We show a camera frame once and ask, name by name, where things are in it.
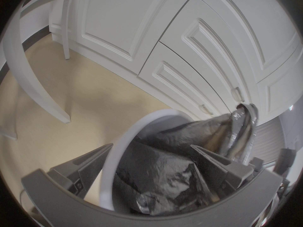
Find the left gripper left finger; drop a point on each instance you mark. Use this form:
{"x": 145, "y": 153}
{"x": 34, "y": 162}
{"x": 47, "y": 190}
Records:
{"x": 87, "y": 167}

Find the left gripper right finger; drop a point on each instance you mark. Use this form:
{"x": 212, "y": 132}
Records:
{"x": 224, "y": 171}

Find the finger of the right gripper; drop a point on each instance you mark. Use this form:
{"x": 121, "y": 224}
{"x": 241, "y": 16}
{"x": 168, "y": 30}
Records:
{"x": 254, "y": 119}

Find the black plastic bag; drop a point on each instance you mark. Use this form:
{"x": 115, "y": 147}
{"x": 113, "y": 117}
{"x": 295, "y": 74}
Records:
{"x": 165, "y": 169}

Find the white trash bin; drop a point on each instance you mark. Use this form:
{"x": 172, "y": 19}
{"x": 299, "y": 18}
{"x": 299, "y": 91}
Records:
{"x": 111, "y": 155}

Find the white wardrobe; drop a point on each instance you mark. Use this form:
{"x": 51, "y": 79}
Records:
{"x": 201, "y": 32}

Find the white chair dark grey seat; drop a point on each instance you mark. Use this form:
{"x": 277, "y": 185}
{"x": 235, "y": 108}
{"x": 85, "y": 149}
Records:
{"x": 26, "y": 74}

